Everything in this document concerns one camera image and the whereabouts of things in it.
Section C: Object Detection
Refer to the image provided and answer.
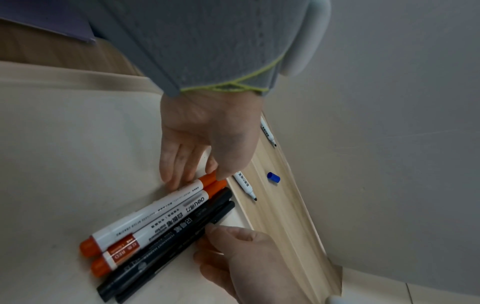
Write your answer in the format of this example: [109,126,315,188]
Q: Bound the person's left forearm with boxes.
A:
[85,0,313,98]

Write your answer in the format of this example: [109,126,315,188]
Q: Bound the person's left hand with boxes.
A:
[159,89,263,192]

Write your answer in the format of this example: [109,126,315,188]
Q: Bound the white marker with red label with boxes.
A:
[90,179,229,278]

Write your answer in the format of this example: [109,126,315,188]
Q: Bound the uncapped white marker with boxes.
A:
[232,170,259,203]
[259,116,278,148]

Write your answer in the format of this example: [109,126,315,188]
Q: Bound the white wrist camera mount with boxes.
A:
[281,0,332,77]

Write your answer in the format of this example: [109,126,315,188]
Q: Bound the purple mat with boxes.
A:
[0,0,99,46]

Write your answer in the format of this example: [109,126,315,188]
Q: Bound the black marker pen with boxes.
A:
[96,187,234,301]
[115,200,236,304]

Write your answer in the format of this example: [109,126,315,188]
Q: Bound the person's right hand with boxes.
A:
[192,224,313,304]

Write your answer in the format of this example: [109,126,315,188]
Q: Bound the wooden tray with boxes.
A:
[224,111,344,304]

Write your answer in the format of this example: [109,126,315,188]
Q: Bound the white marker with orange caps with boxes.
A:
[78,171,218,258]

